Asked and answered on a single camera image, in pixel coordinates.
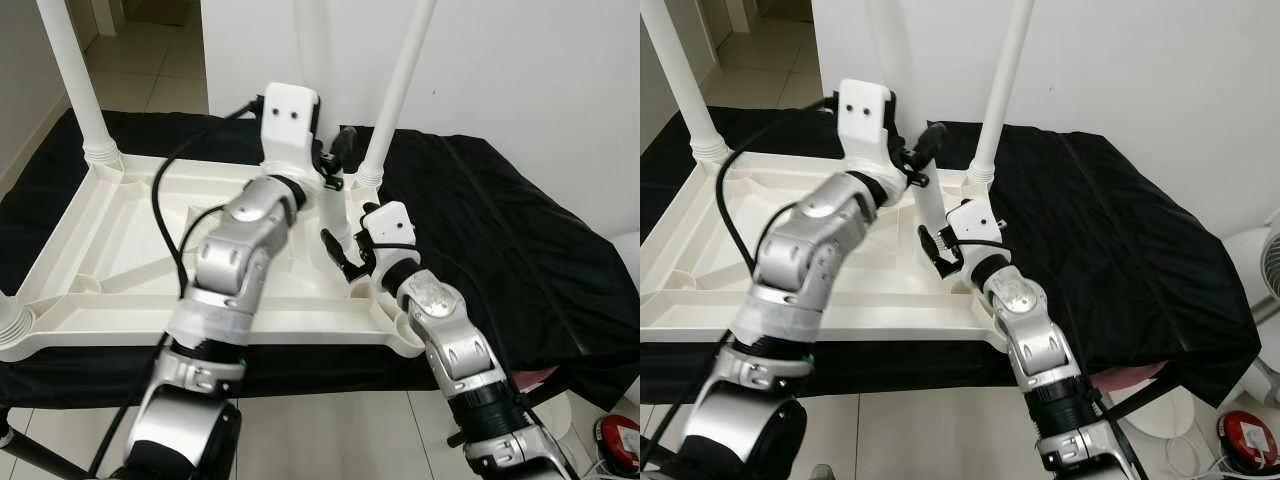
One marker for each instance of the white door frame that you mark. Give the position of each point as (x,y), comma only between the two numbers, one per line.
(740,12)
(95,15)

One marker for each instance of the white plastic children table top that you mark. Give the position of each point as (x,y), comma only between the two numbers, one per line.
(700,290)
(120,260)

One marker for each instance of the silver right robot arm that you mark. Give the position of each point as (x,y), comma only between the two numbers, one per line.
(1030,310)
(440,310)

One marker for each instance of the black table cloth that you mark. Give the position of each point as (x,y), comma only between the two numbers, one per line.
(520,240)
(1120,250)

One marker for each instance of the white tapered table leg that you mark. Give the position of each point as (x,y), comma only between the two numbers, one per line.
(400,90)
(75,70)
(12,325)
(930,210)
(685,70)
(1000,90)
(335,215)

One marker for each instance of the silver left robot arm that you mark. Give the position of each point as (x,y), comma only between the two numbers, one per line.
(820,250)
(240,250)

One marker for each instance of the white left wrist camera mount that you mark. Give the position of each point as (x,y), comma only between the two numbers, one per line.
(290,120)
(865,115)

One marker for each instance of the pink rounded object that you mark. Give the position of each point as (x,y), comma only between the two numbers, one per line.
(535,375)
(1135,375)

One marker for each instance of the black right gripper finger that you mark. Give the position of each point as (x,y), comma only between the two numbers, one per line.
(342,256)
(939,251)

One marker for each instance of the black metal table leg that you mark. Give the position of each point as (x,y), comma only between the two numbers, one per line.
(35,455)
(1140,402)
(548,392)

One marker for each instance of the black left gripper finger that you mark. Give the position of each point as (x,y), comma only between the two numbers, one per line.
(346,146)
(931,146)

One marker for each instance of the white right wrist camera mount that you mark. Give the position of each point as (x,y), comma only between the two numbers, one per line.
(390,222)
(975,218)

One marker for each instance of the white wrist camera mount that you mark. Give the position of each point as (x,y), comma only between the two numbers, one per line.
(865,115)
(390,222)
(975,218)
(290,120)

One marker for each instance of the red round floor device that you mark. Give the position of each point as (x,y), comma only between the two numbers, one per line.
(1248,440)
(618,440)

